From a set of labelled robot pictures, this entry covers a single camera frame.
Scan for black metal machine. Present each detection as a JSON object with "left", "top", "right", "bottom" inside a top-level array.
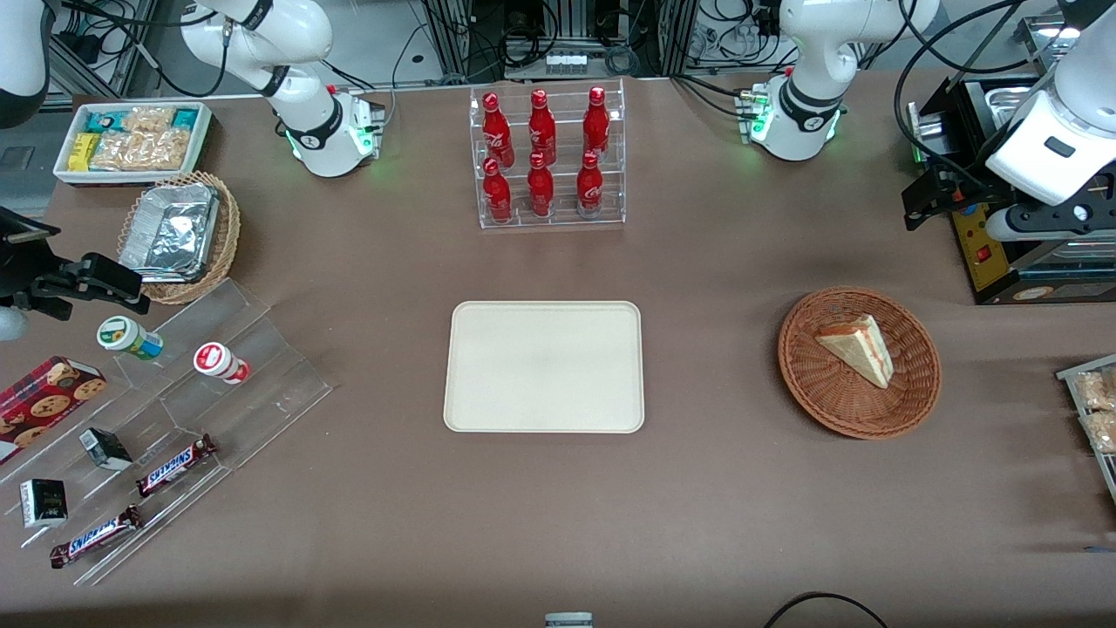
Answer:
[{"left": 905, "top": 73, "right": 1116, "bottom": 307}]

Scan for grey snack tray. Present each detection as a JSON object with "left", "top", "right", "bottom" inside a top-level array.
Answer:
[{"left": 1054, "top": 352, "right": 1116, "bottom": 509}]

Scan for yellow emergency stop box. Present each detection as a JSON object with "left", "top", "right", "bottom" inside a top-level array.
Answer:
[{"left": 950, "top": 202, "right": 1019, "bottom": 294}]

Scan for small black white box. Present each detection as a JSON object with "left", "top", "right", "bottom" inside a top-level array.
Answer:
[{"left": 19, "top": 478, "right": 70, "bottom": 530}]

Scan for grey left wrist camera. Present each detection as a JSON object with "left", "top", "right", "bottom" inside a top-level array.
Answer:
[{"left": 985, "top": 202, "right": 1116, "bottom": 244}]

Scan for red cookie box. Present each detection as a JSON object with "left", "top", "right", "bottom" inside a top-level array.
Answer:
[{"left": 0, "top": 355, "right": 108, "bottom": 467}]

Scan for oval light wicker basket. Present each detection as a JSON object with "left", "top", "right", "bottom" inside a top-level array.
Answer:
[{"left": 117, "top": 170, "right": 242, "bottom": 306}]

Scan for red cola bottle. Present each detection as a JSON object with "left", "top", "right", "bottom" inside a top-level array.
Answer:
[
  {"left": 482, "top": 157, "right": 514, "bottom": 224},
  {"left": 527, "top": 89, "right": 558, "bottom": 167},
  {"left": 575, "top": 150, "right": 605, "bottom": 219},
  {"left": 582, "top": 85, "right": 612, "bottom": 163},
  {"left": 527, "top": 152, "right": 556, "bottom": 219},
  {"left": 482, "top": 92, "right": 516, "bottom": 168}
]

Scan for green lid cup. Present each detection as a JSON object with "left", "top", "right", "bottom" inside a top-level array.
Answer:
[{"left": 96, "top": 316, "right": 165, "bottom": 362}]

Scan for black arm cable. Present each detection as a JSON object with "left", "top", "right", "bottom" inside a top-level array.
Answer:
[{"left": 893, "top": 0, "right": 1061, "bottom": 189}]

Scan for triangular sandwich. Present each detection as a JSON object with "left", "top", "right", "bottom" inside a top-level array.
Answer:
[{"left": 814, "top": 314, "right": 896, "bottom": 391}]

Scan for black floor cable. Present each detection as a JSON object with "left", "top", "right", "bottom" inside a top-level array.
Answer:
[{"left": 763, "top": 591, "right": 889, "bottom": 628}]

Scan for beige plastic tray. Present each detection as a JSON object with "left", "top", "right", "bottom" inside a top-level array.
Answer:
[{"left": 443, "top": 301, "right": 646, "bottom": 434}]

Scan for red lid cup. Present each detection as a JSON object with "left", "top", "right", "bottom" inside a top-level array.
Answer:
[{"left": 193, "top": 342, "right": 252, "bottom": 386}]

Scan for clear acrylic bottle rack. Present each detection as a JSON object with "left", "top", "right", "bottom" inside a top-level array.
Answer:
[{"left": 469, "top": 78, "right": 628, "bottom": 231}]

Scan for round brown wicker basket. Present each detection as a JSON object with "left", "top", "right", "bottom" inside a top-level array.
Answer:
[{"left": 778, "top": 286, "right": 942, "bottom": 440}]

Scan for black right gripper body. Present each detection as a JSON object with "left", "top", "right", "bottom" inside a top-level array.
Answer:
[{"left": 0, "top": 206, "right": 64, "bottom": 302}]

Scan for clear acrylic stepped display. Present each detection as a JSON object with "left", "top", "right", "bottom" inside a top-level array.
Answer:
[{"left": 0, "top": 277, "right": 334, "bottom": 588}]

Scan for aluminium foil container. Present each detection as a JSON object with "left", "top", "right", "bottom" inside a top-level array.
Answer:
[{"left": 119, "top": 181, "right": 221, "bottom": 285}]

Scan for brown Snickers bar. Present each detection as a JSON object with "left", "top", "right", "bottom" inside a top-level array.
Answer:
[
  {"left": 135, "top": 433, "right": 219, "bottom": 499},
  {"left": 49, "top": 504, "right": 144, "bottom": 570}
]

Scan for clear rice cracker pack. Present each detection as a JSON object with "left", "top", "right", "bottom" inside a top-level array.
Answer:
[
  {"left": 1079, "top": 410, "right": 1116, "bottom": 455},
  {"left": 1072, "top": 367, "right": 1116, "bottom": 412}
]

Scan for white snack bin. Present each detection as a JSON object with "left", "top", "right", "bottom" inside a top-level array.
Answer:
[{"left": 52, "top": 101, "right": 214, "bottom": 188}]

